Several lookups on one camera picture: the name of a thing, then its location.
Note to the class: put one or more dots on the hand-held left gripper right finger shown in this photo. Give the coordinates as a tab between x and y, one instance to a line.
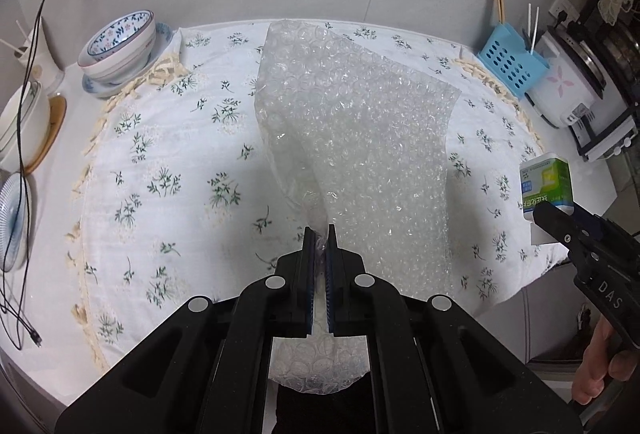
330	284

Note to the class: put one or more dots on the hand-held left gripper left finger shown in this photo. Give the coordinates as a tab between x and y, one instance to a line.
309	284

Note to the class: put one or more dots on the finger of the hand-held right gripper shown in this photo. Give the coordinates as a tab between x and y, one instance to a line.
557	224
592	225

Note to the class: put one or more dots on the white bottle green label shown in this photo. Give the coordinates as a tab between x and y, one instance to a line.
545	184

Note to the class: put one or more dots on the black trash bag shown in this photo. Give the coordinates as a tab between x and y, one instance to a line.
325	414

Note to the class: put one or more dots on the clear bubble wrap sheet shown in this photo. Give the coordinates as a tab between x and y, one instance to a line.
375	138

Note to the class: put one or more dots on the person's right hand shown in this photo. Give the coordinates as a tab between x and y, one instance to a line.
595	364

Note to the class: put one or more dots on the black and white appliance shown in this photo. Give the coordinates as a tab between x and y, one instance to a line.
605	133

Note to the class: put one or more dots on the white rice cooker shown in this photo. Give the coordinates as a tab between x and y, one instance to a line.
560	88

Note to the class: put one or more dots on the blue plastic utensil basket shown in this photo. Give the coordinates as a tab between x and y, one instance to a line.
505	63

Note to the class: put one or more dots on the dark metal rack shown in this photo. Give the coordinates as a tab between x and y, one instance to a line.
625	53

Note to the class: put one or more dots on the white utensil stick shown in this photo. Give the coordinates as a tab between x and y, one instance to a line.
529	26
535	28

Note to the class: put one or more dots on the white floral tablecloth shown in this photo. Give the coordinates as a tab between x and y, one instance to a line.
175	138

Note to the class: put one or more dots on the wooden chopstick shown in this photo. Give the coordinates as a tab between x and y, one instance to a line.
500	1
495	3

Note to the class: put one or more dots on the blue rimmed plate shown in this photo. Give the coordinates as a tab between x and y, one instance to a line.
162	38

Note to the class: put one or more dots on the white bowls on wooden mat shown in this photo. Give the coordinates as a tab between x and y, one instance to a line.
55	123

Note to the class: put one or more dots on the blue striped plate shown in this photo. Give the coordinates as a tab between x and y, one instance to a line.
15	219

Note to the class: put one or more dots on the blue floral bowl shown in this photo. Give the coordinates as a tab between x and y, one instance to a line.
125	33

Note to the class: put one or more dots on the white utensil holder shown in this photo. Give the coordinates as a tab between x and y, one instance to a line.
45	63

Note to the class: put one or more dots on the white straw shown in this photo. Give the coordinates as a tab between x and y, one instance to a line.
10	46
21	28

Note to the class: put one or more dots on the wall socket with plug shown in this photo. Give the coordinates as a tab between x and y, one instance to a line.
565	6

